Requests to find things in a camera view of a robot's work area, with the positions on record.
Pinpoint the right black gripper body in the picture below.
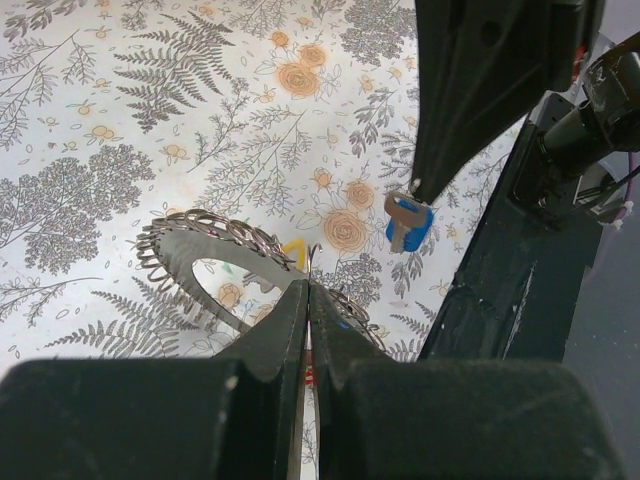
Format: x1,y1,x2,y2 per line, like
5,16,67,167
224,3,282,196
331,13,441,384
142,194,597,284
547,0,605,92

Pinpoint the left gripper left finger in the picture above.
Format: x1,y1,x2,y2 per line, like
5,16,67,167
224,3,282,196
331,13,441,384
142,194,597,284
1,280,309,479

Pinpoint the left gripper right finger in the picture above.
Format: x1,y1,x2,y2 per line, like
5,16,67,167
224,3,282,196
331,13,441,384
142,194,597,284
309,285,625,479

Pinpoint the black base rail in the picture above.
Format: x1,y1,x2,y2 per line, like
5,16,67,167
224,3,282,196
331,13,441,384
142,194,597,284
419,93,602,362

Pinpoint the silver keyring with keys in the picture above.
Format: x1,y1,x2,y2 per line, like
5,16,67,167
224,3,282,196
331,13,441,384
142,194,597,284
136,209,385,354

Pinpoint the blue key tag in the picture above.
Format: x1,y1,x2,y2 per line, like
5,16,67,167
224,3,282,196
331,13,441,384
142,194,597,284
384,191,434,253

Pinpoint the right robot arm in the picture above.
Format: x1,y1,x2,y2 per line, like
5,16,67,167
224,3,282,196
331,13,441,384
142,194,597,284
411,1,639,230

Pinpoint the floral table mat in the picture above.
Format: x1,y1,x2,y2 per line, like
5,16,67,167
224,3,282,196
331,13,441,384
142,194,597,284
1,1,517,369

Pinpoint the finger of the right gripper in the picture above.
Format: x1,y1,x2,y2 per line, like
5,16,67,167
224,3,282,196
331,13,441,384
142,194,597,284
413,1,551,203

